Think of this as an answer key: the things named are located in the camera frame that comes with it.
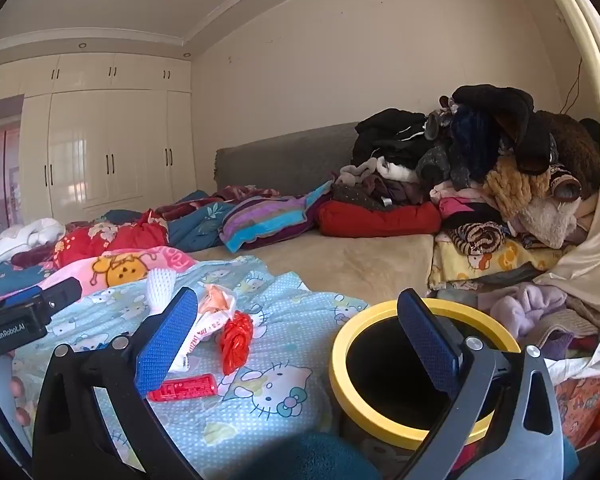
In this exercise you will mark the red floral blanket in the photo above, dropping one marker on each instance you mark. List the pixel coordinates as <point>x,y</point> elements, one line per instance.
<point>130,237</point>

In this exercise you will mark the white foam fruit net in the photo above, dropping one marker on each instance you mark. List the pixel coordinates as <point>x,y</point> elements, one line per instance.
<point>160,290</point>

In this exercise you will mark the maroon blanket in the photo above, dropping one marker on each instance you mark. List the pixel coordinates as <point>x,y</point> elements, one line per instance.
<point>240,192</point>

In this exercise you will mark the lilac fluffy cloth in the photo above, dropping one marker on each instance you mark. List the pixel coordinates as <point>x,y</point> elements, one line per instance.
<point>525,310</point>

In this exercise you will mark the white cloth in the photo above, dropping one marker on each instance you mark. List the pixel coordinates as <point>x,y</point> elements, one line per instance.
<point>35,232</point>

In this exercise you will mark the yellow rimmed black bin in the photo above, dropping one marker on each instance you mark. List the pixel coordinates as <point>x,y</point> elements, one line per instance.
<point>338,360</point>

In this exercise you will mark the purple blue striped pillow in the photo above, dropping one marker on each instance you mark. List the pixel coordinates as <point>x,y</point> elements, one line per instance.
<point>270,220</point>

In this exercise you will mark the grey quilted headboard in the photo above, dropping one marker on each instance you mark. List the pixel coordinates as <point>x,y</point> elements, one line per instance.
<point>280,160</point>

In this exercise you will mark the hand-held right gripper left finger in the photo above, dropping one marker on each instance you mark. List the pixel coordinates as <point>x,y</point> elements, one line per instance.
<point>167,340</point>

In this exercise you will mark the blue leaf print quilt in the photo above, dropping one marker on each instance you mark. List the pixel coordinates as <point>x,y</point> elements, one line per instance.
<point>200,222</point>

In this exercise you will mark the brown plush bear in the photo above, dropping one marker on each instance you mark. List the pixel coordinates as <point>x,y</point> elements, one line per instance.
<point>570,140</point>

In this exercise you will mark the cream wardrobe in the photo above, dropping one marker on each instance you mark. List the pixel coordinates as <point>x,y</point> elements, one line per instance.
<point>105,135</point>

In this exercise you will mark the person's left hand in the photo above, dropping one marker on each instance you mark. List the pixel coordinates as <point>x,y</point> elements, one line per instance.
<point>21,402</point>

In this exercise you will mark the pile of dark clothes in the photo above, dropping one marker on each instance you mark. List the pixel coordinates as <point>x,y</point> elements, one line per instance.
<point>480,110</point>

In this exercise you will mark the yellow cartoon blanket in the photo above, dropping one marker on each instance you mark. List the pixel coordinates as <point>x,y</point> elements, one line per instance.
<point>505,260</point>

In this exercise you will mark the teal cloth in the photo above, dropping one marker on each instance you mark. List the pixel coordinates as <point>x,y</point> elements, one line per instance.
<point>320,460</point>

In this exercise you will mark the beige bed sheet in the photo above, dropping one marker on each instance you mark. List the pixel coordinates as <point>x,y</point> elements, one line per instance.
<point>360,265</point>

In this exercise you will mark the white orange wrapper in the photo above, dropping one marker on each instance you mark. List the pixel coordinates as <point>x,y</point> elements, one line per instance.
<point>215,305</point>

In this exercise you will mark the red plastic wrapper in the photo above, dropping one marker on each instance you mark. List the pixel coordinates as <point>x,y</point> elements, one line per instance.
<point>235,340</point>

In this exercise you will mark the cream satin curtain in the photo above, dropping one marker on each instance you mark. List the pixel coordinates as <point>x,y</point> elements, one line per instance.
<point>595,260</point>

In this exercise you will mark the red cushion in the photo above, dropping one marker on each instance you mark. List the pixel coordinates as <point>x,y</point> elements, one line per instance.
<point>380,220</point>

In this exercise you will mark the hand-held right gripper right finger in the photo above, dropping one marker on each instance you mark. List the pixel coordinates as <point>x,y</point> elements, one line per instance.
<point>427,345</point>

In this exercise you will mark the red rectangular packet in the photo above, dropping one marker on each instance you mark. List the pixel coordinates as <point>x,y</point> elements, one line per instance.
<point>185,387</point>

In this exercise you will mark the light blue cat print blanket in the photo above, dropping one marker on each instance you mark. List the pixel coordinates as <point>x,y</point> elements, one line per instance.
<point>280,320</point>

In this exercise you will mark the pink cartoon door curtain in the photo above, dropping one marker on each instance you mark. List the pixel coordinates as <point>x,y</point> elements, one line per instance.
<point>0,185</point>

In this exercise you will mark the brown zebra striped cloth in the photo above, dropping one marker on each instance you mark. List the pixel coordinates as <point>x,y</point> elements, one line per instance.
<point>475,240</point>

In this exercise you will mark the orange printed cloth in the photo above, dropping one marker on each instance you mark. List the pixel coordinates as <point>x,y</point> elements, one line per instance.
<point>585,405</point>

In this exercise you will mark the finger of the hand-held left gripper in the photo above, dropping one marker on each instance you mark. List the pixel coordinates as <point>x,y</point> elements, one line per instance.
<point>62,291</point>
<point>25,296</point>

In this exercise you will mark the pink cartoon blanket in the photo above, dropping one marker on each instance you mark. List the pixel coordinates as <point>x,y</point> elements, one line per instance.
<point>120,270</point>

